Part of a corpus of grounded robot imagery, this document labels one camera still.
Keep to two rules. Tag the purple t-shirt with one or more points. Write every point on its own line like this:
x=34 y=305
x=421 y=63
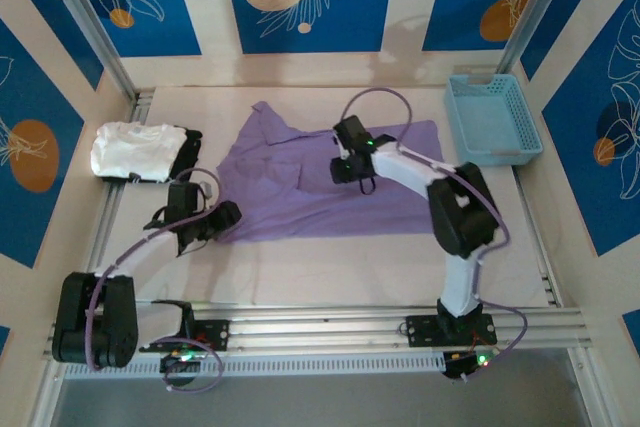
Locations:
x=310 y=207

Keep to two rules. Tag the light blue plastic basket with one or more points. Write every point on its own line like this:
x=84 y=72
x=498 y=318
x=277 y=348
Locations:
x=490 y=122

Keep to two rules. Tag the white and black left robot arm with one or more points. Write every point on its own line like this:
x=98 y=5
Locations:
x=100 y=317

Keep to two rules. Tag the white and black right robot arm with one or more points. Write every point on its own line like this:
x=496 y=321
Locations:
x=400 y=167

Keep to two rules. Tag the folded black t-shirt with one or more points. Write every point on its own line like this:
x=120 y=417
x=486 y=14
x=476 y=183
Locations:
x=190 y=152

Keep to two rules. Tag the folded white t-shirt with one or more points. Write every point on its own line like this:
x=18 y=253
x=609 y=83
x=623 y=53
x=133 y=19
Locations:
x=135 y=152

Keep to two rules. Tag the white table mat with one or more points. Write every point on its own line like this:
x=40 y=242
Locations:
x=320 y=277

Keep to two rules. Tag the black controller board with LED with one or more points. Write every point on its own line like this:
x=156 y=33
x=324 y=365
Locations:
x=172 y=364
x=460 y=364

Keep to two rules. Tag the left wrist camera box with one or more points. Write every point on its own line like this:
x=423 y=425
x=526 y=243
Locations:
x=206 y=190

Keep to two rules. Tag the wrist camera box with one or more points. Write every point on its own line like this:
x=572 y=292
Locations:
x=343 y=148
x=206 y=190

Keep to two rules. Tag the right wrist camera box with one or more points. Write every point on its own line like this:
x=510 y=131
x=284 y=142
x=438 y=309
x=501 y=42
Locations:
x=343 y=148

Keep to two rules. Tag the aluminium side rail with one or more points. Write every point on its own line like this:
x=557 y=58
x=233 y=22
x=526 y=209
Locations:
x=537 y=237
x=112 y=207

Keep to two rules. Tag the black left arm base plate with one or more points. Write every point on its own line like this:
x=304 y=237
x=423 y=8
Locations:
x=215 y=334

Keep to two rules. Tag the wide aluminium frame rail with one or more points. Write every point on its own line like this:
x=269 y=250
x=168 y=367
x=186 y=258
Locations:
x=320 y=329

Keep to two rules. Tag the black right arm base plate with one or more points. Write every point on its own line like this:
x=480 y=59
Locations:
x=420 y=329

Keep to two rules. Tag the aluminium frame post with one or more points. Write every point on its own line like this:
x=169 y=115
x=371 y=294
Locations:
x=85 y=17
x=525 y=22

